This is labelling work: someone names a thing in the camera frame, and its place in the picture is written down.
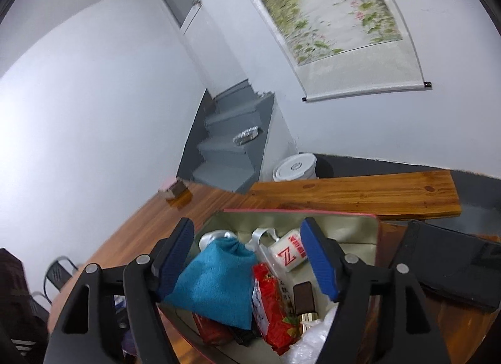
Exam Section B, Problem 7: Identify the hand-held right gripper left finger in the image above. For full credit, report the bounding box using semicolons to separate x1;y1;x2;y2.
43;217;195;364

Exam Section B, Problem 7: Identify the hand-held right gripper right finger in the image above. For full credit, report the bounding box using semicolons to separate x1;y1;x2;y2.
299;217;451;364

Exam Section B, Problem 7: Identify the white cup with red print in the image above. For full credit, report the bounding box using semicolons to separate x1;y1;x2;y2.
268;231;310;273

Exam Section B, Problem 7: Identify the red container box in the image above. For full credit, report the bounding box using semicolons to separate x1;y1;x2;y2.
157;207;380;364

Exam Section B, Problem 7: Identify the blue cloth pouch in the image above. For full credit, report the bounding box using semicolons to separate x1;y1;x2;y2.
164;238;257;330

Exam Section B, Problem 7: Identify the red snack packet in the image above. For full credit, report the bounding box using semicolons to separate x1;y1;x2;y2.
250;262;304;356

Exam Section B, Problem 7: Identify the clear white plastic bag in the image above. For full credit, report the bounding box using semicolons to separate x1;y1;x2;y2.
280;301;339;364

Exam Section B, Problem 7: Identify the small wooden box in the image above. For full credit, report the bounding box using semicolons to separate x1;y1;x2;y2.
158;179;193;208

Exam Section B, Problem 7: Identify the wooden bench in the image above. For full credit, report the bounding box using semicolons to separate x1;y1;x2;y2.
248;170;462;220

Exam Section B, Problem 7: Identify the white plastic bucket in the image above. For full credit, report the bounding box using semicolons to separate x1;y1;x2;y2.
273;153;317;182

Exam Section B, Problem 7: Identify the grey staircase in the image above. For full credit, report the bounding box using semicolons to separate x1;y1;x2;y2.
176;79;275;194

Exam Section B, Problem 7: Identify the black metal chair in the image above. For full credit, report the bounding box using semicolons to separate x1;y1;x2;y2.
44;256;79;292
29;290;52;312

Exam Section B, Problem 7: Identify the black flat case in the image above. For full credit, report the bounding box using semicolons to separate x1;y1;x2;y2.
389;220;501;313

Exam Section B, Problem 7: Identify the foil tray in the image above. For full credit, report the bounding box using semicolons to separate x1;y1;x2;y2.
233;126;261;146

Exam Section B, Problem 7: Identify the person's dark striped clothing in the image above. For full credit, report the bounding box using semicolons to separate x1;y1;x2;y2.
0;247;49;364

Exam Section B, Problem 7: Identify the white door with window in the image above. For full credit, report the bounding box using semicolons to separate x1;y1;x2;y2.
148;0;251;98

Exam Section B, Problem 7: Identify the wall scroll painting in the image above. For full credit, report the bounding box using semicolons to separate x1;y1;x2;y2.
225;0;433;103

